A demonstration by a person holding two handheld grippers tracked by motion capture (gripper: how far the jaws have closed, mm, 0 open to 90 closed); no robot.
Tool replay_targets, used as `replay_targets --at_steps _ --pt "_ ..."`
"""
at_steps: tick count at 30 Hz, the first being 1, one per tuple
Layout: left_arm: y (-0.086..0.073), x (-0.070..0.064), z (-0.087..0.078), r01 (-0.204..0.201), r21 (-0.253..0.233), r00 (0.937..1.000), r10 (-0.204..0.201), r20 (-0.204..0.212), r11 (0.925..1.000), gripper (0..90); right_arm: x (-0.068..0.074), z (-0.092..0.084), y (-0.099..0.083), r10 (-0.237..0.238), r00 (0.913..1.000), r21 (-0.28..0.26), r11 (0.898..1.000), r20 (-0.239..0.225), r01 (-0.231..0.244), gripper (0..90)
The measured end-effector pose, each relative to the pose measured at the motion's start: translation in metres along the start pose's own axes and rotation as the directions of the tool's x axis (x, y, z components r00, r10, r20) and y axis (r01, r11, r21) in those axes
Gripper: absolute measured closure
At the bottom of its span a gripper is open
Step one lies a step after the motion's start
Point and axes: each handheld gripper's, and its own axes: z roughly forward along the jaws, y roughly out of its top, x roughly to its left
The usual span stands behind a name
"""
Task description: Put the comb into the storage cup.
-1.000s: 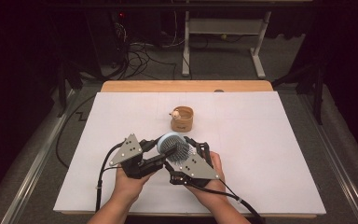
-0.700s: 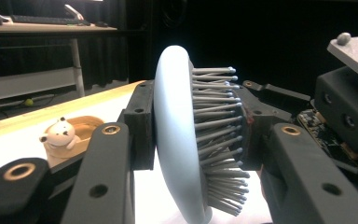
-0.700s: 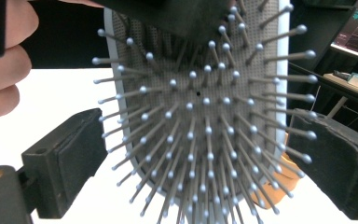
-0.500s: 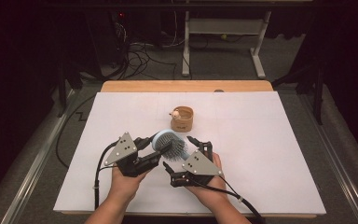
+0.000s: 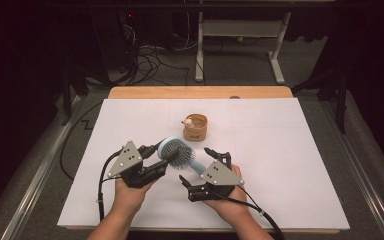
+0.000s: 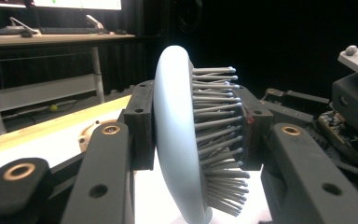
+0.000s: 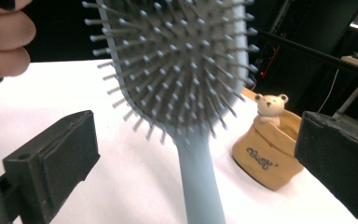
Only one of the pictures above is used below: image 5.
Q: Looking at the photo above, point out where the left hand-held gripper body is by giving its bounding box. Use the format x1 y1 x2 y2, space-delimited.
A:
107 139 167 189

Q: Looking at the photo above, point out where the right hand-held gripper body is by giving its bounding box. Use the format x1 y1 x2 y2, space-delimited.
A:
187 160 246 203

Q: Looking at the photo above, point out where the light blue hairbrush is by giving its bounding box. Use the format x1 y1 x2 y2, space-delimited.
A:
156 135 207 176

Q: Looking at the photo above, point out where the person's right hand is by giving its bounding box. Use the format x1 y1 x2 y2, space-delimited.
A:
206 164 250 223

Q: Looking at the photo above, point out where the person's left hand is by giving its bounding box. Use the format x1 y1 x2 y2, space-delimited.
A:
113 177 156 215

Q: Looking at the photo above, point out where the tan bag-shaped pot with frog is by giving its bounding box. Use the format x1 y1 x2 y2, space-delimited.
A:
181 113 209 143

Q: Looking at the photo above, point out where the white table sheet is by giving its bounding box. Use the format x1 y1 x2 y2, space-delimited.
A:
57 97 351 231

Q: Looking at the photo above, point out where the wooden table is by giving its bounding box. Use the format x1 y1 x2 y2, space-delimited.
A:
64 85 342 235

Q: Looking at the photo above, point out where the black stand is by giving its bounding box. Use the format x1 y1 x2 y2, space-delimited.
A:
292 64 350 135
62 61 90 118

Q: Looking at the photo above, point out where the white metal stand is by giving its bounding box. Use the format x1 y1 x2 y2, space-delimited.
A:
194 11 293 85

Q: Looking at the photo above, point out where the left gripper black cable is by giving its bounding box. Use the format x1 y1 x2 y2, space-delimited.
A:
96 148 124 223

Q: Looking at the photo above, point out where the black floor cable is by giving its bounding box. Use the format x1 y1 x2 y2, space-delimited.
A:
59 99 105 181

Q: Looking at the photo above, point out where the tangle of floor cables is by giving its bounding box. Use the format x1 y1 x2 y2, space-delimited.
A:
119 19 198 86

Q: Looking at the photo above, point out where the aluminium floor rail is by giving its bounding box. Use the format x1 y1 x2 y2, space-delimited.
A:
318 99 384 240
0 94 83 240

